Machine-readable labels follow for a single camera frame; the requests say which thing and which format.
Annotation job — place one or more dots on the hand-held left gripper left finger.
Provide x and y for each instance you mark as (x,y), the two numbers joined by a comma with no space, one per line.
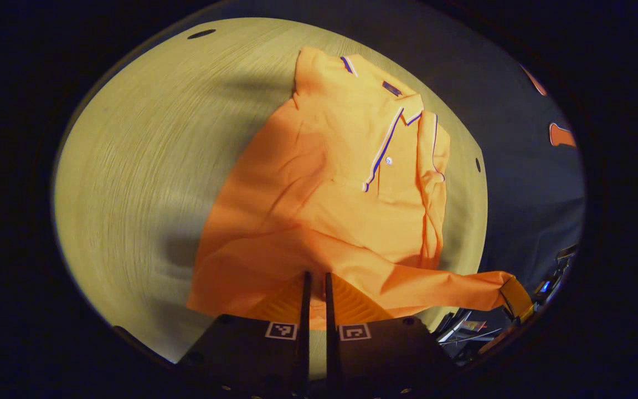
(263,354)

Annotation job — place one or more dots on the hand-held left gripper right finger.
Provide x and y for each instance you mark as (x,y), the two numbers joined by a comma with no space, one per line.
(374,354)

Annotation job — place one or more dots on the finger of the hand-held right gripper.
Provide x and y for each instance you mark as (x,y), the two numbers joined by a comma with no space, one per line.
(518,299)

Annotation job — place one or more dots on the orange T-shirt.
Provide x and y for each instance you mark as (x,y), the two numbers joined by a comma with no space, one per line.
(324,194)

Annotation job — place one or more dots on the black backdrop cloth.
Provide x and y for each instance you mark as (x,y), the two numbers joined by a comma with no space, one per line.
(507,111)

